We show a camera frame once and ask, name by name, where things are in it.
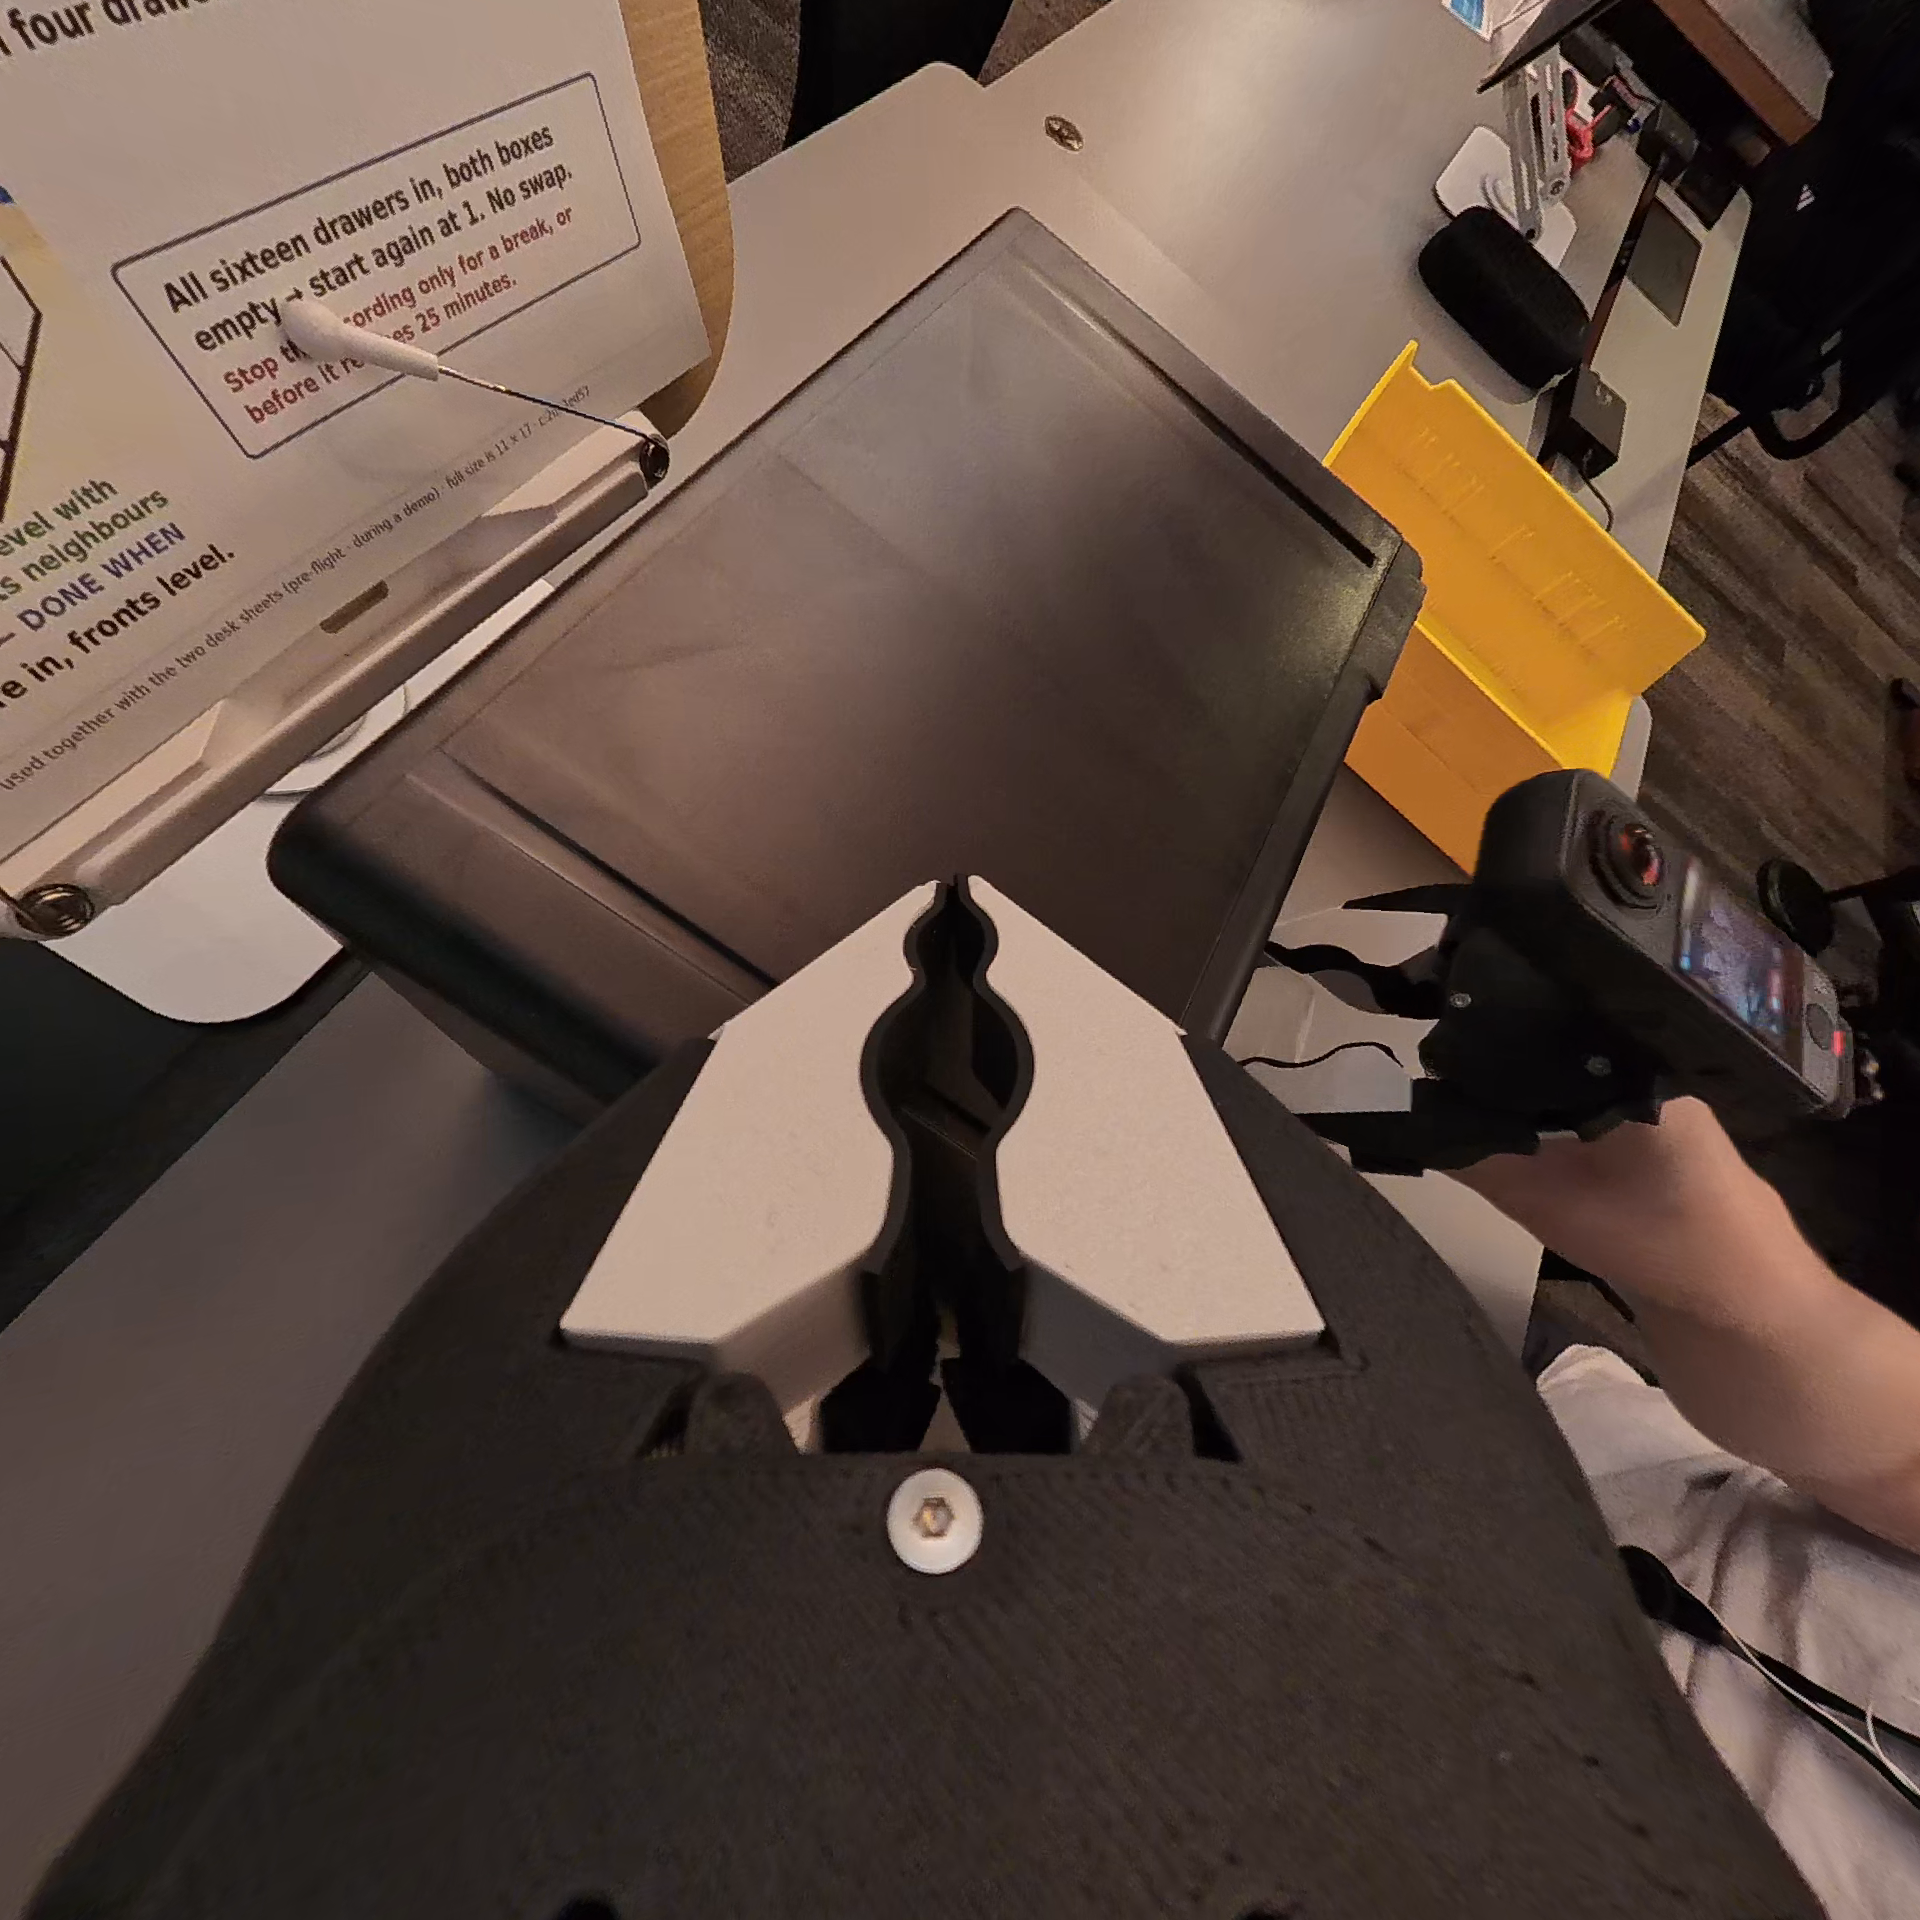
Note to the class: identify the person's pale clothing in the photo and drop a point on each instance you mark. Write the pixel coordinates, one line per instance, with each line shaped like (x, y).
(1770, 1650)

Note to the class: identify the red clip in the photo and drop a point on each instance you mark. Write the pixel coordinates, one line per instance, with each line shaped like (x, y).
(1575, 128)

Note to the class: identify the person's right hand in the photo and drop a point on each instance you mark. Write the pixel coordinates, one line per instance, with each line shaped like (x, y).
(1575, 1201)

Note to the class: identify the black oval case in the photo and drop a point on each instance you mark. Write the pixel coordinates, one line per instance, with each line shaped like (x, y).
(1500, 299)

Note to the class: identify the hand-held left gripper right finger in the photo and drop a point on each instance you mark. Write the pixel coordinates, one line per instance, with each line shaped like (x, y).
(1141, 1185)

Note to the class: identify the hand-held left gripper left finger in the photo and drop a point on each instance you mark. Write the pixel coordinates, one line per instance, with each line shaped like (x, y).
(751, 1171)

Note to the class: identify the grey square pad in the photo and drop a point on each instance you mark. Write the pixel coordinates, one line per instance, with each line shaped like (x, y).
(1664, 277)

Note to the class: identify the yellow plastic bin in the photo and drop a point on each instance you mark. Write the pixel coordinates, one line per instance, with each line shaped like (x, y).
(1500, 600)

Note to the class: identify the white phone stand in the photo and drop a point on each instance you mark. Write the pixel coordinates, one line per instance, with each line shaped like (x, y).
(1518, 182)

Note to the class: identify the brown cardboard sheet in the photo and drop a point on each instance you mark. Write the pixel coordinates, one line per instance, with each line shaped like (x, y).
(681, 149)

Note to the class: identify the black drawer cabinet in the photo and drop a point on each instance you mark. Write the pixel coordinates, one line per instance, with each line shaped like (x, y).
(902, 600)

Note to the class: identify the brown wooden board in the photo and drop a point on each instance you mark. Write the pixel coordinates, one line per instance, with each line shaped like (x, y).
(1756, 59)

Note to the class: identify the person's right forearm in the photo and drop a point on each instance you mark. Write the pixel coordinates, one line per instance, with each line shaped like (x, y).
(1786, 1320)

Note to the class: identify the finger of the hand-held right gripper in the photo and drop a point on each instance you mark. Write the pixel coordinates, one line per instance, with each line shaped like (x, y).
(1396, 938)
(1336, 1059)

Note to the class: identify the printed instruction sheet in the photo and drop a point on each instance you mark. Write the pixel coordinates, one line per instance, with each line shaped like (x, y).
(376, 224)

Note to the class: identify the black office chair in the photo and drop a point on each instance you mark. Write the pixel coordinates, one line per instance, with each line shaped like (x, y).
(902, 59)

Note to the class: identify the black adapter box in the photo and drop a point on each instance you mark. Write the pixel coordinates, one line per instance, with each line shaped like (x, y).
(1586, 424)

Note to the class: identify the white metal sheet stand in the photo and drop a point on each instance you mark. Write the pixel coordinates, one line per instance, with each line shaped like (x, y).
(376, 600)

